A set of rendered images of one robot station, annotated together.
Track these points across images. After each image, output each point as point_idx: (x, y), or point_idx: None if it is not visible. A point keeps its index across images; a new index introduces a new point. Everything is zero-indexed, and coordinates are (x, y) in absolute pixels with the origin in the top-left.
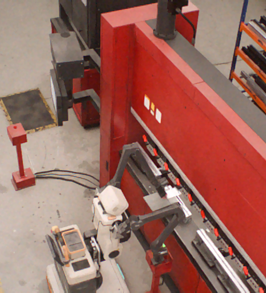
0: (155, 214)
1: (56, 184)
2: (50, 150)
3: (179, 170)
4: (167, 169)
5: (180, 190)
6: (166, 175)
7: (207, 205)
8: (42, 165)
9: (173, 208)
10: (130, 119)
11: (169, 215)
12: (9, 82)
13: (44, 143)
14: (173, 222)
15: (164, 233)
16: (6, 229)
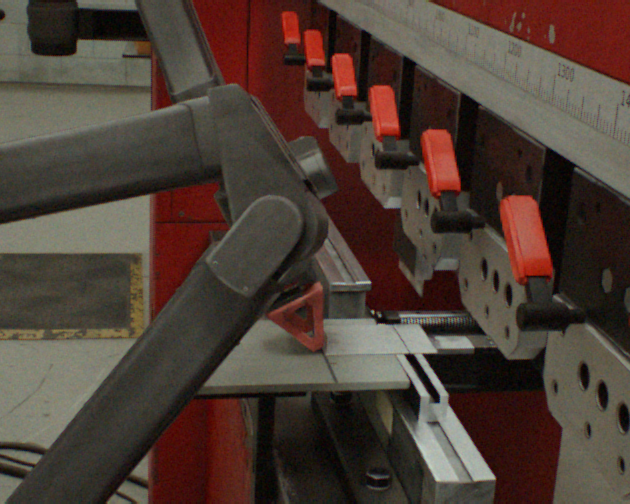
0: None
1: None
2: (55, 391)
3: (409, 18)
4: (345, 93)
5: (407, 213)
6: (429, 364)
7: (585, 90)
8: None
9: (181, 107)
10: (275, 35)
11: (324, 496)
12: (59, 233)
13: (50, 370)
14: (175, 303)
15: (64, 434)
16: None
